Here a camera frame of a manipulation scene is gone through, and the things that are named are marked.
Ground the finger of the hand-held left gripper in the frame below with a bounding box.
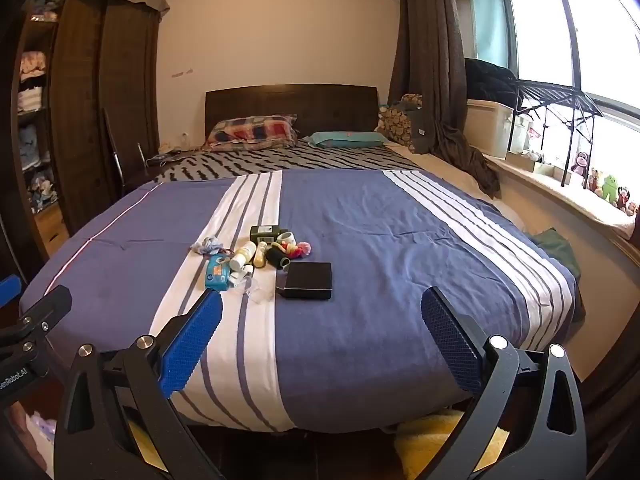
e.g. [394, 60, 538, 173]
[15, 285, 72, 356]
[0, 274, 23, 313]

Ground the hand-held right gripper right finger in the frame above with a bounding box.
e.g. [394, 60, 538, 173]
[421, 287, 588, 480]

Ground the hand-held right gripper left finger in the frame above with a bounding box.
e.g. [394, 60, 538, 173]
[52, 289, 226, 480]

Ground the lilac plastic bag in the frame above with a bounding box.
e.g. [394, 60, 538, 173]
[25, 410, 57, 457]

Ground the blue wipes packet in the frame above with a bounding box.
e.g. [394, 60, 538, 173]
[205, 253, 235, 292]

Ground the clear plastic packet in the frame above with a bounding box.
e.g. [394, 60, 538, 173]
[239, 280, 277, 305]

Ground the checked wrapper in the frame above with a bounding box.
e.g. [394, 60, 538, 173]
[190, 236, 235, 257]

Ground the cream white bottle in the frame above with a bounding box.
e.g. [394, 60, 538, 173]
[230, 241, 257, 271]

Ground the small black bottle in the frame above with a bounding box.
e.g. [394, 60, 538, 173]
[265, 245, 292, 272]

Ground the black box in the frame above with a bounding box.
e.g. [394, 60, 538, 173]
[276, 261, 333, 302]

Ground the yellow towel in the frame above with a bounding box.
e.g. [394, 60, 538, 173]
[395, 407, 511, 480]

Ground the dark green cloth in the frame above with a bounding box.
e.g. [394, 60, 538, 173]
[530, 229, 581, 281]

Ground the dark folded chair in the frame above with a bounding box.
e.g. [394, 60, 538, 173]
[102, 107, 151, 196]

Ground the open shelf with folded clothes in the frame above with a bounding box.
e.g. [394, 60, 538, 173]
[10, 0, 71, 256]

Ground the beige box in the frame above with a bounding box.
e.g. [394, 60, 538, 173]
[507, 152, 543, 173]

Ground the dark wooden wardrobe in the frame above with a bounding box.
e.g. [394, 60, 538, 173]
[50, 0, 163, 236]

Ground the grey black patterned blanket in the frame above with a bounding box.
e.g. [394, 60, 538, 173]
[155, 141, 426, 183]

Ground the white storage box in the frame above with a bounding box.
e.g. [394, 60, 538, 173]
[466, 99, 516, 161]

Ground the brown monkey plush toy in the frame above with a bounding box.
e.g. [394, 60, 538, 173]
[570, 152, 592, 187]

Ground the plaid pillow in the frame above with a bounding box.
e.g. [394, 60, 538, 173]
[202, 115, 299, 152]

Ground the brown patterned cushion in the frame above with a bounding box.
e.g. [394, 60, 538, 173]
[376, 94, 423, 153]

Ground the grey cushion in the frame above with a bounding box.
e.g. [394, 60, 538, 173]
[400, 105, 443, 156]

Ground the teal pillow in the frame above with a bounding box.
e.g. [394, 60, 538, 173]
[302, 130, 390, 150]

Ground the dark wooden headboard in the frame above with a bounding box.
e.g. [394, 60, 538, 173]
[205, 84, 379, 143]

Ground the black jacket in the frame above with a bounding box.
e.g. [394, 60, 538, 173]
[464, 57, 521, 108]

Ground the black metal rack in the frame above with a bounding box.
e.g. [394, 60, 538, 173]
[507, 79, 606, 188]

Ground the brown curtain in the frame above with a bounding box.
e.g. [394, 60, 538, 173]
[387, 0, 502, 200]

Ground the teal roller blind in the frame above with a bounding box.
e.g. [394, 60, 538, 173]
[467, 0, 511, 68]

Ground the window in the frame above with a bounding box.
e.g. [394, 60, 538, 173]
[500, 0, 640, 141]

